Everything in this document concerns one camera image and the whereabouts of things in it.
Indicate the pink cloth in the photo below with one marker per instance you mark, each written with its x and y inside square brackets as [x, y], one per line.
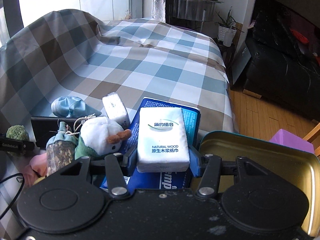
[37, 168]

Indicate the gold metal tray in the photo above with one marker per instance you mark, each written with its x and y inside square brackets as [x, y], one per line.
[299, 168]

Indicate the black leather sofa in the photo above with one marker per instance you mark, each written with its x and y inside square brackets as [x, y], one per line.
[279, 59]

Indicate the black glasses case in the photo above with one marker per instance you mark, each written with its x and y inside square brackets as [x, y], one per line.
[45, 127]

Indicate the round side table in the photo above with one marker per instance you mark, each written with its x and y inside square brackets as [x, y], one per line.
[185, 12]

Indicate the blue Tempo tissue pack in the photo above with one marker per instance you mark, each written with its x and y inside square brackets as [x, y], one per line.
[161, 180]

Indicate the wooden chair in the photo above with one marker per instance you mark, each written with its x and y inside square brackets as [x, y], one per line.
[312, 136]

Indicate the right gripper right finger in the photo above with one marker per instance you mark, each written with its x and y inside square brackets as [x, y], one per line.
[209, 168]

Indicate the purple box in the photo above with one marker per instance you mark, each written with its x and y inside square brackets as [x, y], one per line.
[288, 139]

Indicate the potted plant white pot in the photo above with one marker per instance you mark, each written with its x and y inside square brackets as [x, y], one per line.
[227, 28]

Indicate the checkered sofa cover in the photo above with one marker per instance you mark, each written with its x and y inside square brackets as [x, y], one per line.
[72, 53]

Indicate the patterned curtain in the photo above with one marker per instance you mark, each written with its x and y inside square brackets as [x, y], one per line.
[158, 10]

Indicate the small white tissue pack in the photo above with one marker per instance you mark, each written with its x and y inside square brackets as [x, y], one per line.
[115, 110]

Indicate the snowman plush toy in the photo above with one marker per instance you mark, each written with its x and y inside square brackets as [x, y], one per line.
[100, 136]

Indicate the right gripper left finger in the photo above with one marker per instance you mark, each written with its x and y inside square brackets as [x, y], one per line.
[110, 169]

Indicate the blue face mask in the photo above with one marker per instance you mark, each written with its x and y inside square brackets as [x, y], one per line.
[72, 107]

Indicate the herb sachet pouch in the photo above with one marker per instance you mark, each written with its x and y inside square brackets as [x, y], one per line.
[60, 149]

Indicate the green mesh scrubber ball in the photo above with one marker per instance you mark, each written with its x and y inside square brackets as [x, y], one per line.
[17, 132]

